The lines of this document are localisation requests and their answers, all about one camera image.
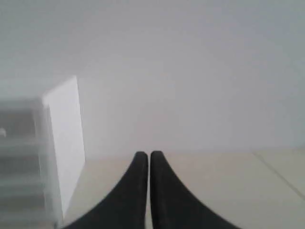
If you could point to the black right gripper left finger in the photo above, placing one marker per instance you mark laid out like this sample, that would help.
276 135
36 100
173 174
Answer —
125 206

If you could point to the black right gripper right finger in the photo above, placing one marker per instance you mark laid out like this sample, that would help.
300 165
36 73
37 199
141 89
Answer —
173 206

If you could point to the white plastic drawer cabinet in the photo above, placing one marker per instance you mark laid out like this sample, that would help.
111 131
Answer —
38 176

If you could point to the middle clear wide drawer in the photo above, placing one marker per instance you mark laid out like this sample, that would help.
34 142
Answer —
17 124

